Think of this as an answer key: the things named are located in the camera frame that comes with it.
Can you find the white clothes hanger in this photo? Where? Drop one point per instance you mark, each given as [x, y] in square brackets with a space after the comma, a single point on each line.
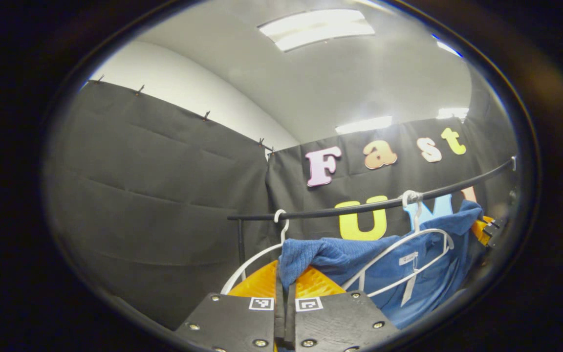
[242, 270]
[416, 215]

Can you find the large ceiling light panel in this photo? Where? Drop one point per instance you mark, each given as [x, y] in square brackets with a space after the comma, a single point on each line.
[315, 28]

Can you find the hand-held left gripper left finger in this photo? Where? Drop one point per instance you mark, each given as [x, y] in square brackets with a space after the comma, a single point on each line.
[232, 322]

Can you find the small ceiling light panel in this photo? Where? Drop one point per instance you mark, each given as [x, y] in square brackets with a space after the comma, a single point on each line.
[363, 124]
[452, 113]
[447, 48]

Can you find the black backdrop cloth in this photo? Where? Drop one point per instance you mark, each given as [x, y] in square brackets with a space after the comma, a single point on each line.
[154, 195]

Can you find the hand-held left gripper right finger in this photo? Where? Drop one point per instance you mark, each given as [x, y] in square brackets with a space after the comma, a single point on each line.
[340, 322]

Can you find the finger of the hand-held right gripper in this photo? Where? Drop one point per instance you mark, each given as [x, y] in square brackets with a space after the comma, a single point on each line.
[482, 230]

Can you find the blue jacket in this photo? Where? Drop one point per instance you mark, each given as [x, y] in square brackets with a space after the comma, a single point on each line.
[320, 254]

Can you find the black clothes rack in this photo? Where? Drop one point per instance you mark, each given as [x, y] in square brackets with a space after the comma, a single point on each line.
[359, 207]

